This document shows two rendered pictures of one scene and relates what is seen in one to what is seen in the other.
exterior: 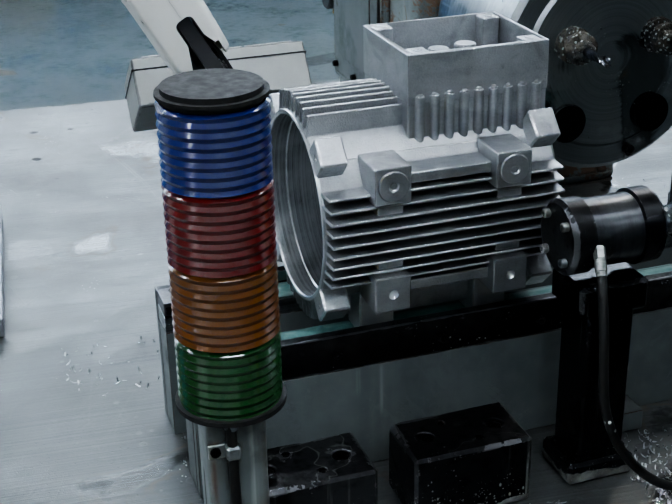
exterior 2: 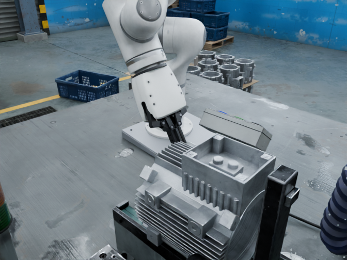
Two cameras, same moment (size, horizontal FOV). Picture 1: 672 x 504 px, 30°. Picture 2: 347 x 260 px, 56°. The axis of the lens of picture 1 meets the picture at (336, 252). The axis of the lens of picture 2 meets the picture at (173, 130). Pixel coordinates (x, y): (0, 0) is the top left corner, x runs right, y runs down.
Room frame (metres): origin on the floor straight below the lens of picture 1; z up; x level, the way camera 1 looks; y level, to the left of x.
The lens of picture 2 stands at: (0.69, -0.45, 1.43)
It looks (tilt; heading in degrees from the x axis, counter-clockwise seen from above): 28 degrees down; 61
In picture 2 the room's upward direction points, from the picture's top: straight up
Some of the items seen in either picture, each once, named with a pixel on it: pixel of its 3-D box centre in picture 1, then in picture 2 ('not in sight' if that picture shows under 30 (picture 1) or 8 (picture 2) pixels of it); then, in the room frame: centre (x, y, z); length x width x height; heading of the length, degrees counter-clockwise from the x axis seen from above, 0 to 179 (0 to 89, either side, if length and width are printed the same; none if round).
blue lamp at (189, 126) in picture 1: (214, 139); not in sight; (0.62, 0.06, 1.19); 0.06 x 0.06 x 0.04
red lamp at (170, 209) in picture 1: (219, 218); not in sight; (0.62, 0.06, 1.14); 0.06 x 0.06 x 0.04
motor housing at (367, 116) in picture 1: (407, 188); (205, 205); (0.98, -0.06, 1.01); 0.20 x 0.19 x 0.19; 108
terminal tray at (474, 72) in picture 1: (453, 75); (226, 173); (0.99, -0.10, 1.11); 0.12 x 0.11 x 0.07; 108
